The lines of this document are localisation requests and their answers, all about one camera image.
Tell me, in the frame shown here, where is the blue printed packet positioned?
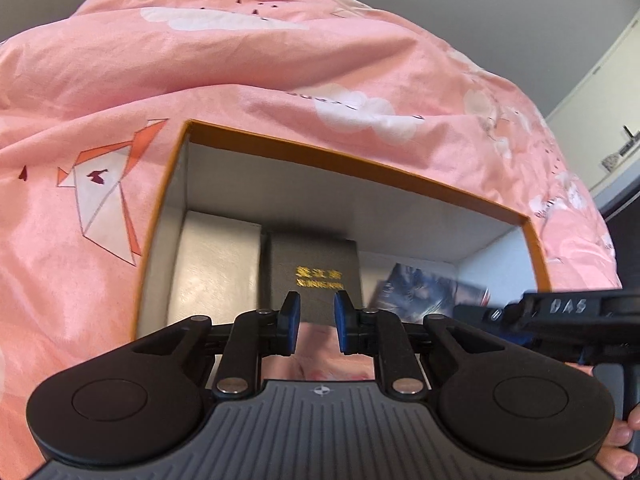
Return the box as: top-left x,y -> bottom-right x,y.
370,262 -> 489,321

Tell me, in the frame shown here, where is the black box with gold print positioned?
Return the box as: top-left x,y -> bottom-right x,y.
261,234 -> 360,328

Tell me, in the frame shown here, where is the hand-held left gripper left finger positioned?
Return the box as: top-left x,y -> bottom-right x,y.
130,291 -> 302,402

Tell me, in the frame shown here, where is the white box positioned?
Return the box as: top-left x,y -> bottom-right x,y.
167,210 -> 263,328

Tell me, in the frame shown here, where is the pink patterned cloth item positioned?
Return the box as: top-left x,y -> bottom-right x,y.
292,324 -> 377,382

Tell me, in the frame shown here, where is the orange cardboard box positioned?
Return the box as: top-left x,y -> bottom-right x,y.
131,119 -> 553,343

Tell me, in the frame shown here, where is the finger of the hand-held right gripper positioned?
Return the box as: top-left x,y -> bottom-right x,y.
452,301 -> 523,335

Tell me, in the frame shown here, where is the person's right hand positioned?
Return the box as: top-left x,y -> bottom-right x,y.
596,404 -> 640,480

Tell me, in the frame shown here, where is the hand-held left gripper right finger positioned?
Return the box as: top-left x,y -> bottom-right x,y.
333,290 -> 506,402

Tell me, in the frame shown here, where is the pink printed blanket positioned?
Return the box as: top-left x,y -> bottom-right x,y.
0,0 -> 623,411

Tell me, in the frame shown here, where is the small black object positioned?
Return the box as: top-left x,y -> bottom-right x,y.
619,125 -> 640,157

